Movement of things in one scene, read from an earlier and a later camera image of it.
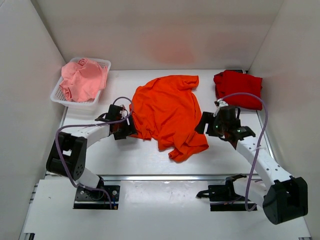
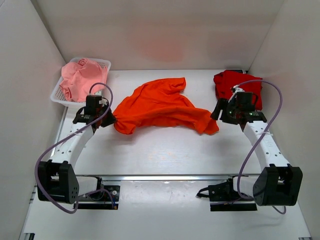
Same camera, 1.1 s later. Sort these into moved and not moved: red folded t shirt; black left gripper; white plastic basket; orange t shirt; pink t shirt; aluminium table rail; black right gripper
Moved: orange t shirt; black right gripper; black left gripper
Not moved: red folded t shirt; white plastic basket; pink t shirt; aluminium table rail
